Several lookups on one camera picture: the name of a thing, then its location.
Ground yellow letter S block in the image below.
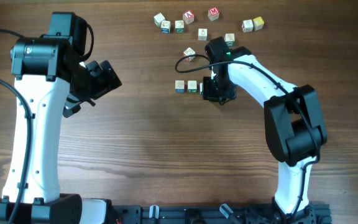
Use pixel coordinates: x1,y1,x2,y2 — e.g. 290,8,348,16
252,16,265,31

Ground blue-edged paw block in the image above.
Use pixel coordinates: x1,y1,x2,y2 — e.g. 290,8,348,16
175,80,185,93

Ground red-edged block lower left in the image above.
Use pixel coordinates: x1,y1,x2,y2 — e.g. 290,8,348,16
183,47,196,62

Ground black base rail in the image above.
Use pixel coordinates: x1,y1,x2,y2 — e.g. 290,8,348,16
107,203,333,224

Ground red-edged block far right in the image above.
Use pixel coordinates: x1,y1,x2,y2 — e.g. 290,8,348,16
242,19,254,32

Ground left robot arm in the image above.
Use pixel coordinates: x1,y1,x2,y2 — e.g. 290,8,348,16
0,12,121,223

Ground red letter A block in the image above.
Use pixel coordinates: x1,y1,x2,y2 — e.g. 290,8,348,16
183,10,195,24

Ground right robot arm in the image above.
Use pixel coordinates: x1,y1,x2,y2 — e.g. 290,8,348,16
201,37,329,223

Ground red-edged block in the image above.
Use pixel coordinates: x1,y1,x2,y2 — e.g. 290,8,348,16
183,47,196,62
242,19,254,32

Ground red letter M block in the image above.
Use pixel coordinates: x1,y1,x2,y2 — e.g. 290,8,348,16
208,7,220,21

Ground green-edged block upper row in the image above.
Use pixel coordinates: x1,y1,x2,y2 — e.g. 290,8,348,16
175,20,185,33

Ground plain wooden block centre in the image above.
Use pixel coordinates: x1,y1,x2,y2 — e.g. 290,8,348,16
198,29,208,41

